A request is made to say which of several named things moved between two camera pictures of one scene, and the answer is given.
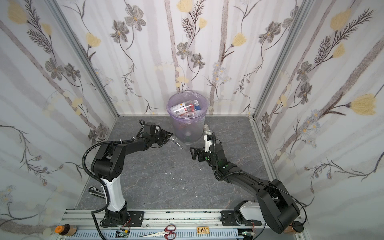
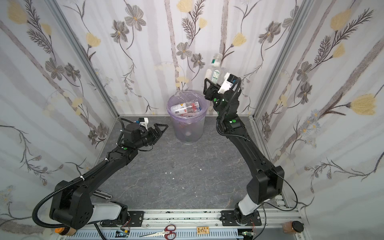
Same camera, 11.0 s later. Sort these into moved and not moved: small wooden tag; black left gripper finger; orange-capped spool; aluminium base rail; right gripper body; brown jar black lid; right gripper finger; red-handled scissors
Moved: right gripper finger; right gripper body; black left gripper finger
Not moved: small wooden tag; aluminium base rail; brown jar black lid; red-handled scissors; orange-capped spool
